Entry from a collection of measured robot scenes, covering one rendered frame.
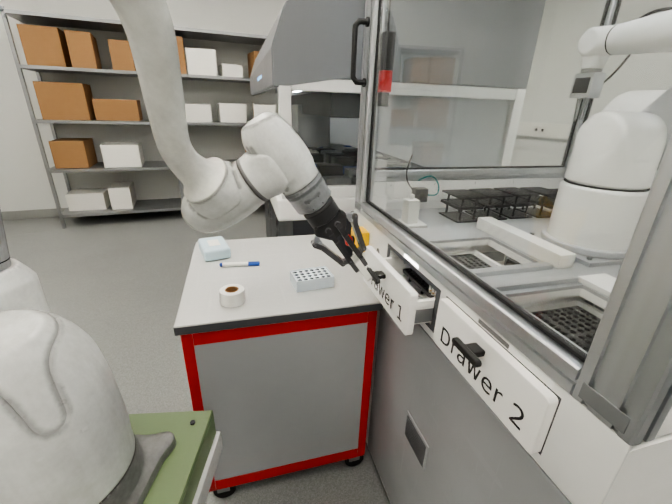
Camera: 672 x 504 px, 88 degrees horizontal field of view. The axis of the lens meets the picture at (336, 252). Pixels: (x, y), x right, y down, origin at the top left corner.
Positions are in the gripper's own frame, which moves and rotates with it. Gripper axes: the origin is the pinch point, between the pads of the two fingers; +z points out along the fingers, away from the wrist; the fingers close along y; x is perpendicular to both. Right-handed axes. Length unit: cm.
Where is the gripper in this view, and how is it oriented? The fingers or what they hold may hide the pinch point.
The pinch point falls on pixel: (361, 267)
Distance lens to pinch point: 86.3
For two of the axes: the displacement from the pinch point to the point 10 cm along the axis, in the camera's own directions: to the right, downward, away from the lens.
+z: 5.3, 7.1, 4.6
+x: -2.7, -3.8, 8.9
